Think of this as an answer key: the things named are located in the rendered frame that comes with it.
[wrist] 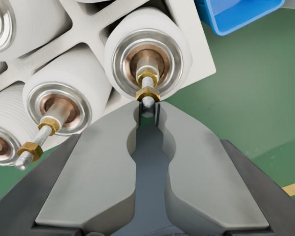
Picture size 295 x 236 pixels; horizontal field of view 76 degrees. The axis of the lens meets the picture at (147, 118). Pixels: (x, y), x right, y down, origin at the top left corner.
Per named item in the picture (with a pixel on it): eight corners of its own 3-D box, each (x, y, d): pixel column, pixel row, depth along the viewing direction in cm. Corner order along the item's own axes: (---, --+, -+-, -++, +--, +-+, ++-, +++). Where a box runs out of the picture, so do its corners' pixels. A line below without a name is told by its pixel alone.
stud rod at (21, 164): (50, 114, 21) (10, 163, 15) (58, 112, 21) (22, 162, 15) (54, 121, 22) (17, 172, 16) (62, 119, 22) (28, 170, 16)
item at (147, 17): (178, 50, 37) (201, 90, 22) (133, 68, 39) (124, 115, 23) (163, -5, 32) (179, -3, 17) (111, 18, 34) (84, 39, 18)
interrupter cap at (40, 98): (16, 85, 21) (12, 88, 21) (80, 75, 21) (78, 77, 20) (46, 137, 25) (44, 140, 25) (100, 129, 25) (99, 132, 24)
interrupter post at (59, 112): (47, 102, 23) (34, 117, 20) (67, 99, 22) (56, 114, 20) (56, 118, 24) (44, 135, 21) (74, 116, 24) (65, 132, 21)
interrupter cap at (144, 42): (190, 84, 22) (191, 87, 21) (129, 105, 23) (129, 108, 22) (170, 14, 18) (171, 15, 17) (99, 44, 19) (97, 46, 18)
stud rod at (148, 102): (154, 70, 19) (158, 109, 12) (149, 78, 19) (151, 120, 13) (145, 65, 18) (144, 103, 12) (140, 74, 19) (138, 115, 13)
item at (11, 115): (30, 59, 37) (-49, 103, 22) (77, 80, 40) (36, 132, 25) (23, 98, 42) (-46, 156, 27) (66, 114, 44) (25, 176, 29)
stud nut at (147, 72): (161, 75, 17) (162, 78, 17) (152, 90, 18) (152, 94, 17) (142, 65, 17) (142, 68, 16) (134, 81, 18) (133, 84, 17)
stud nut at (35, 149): (18, 142, 17) (12, 148, 16) (36, 139, 17) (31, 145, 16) (29, 158, 18) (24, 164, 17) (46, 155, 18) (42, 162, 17)
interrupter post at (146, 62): (161, 72, 21) (164, 84, 18) (141, 79, 21) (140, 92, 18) (154, 51, 19) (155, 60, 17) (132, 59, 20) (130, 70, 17)
